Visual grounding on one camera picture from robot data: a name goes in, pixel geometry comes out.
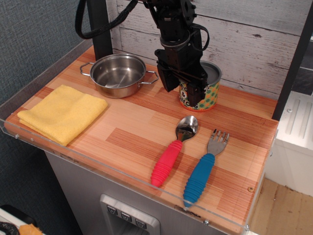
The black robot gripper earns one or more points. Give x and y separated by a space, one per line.
180 59

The peas and carrots toy can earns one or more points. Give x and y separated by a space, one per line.
211 91

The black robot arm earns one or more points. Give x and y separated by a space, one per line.
173 14

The stainless steel toy pot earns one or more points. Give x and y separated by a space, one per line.
119 75

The folded yellow cloth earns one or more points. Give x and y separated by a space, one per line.
63 114

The white toy sink unit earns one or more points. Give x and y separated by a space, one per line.
290 162

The grey toy fridge cabinet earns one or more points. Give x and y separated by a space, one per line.
83 189

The silver dispenser button panel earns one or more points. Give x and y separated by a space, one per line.
127 216

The clear acrylic table guard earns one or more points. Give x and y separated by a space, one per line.
125 142

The orange object bottom corner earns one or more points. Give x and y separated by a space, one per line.
29 229

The black white object bottom left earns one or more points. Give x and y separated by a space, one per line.
11 219

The red handled metal spoon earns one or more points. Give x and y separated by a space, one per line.
186 129

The blue handled metal fork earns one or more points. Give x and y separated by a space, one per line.
197 181

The black vertical post right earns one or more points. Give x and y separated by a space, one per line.
295 65

